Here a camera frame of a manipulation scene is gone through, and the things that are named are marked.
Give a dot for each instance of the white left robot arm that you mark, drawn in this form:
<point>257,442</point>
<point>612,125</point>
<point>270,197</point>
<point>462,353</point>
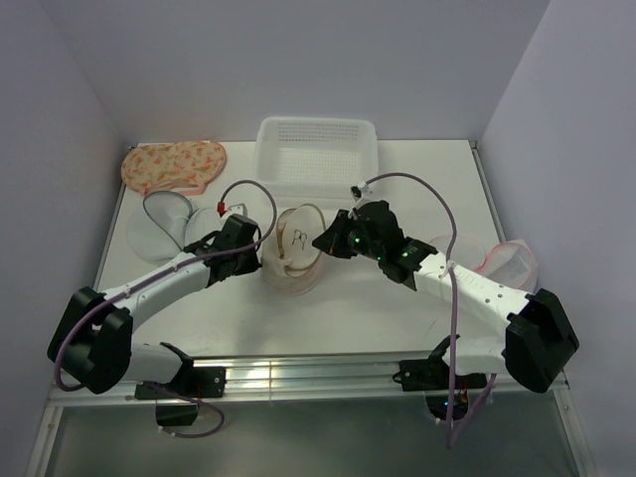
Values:
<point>94,339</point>

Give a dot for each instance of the floral orange laundry bag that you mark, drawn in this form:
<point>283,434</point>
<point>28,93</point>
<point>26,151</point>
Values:
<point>186,167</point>

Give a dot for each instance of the white plastic laundry basket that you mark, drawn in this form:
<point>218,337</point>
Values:
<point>314,157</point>

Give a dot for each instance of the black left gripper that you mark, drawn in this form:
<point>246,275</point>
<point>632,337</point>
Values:
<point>251,264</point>

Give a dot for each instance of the tan-trimmed white laundry bag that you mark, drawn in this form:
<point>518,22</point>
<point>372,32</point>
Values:
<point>291,265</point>

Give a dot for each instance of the pink-trimmed white laundry bag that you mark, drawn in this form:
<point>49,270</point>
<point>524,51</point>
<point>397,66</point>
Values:
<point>511,263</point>

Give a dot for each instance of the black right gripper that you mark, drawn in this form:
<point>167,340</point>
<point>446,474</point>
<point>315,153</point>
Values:
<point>333,240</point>

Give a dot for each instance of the grey-trimmed white laundry bag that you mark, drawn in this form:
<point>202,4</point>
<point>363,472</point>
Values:
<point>165,223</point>

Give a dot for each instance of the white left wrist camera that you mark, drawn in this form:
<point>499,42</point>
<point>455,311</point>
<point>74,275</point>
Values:
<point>224,210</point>

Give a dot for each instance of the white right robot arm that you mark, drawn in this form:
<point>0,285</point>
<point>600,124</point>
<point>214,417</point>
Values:
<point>533,339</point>

